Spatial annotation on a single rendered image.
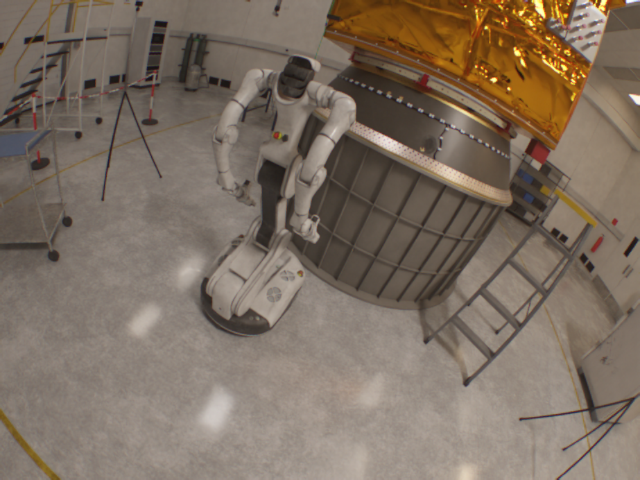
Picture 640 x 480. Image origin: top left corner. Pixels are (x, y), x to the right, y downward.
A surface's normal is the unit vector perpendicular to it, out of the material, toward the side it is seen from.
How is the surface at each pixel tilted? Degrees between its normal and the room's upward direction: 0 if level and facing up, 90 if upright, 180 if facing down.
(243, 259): 23
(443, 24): 87
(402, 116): 62
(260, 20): 90
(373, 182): 90
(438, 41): 86
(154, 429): 0
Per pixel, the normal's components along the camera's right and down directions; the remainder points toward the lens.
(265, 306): -0.02, -0.34
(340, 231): -0.54, 0.35
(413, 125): -0.22, 0.03
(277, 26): -0.26, 0.51
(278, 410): 0.30, -0.76
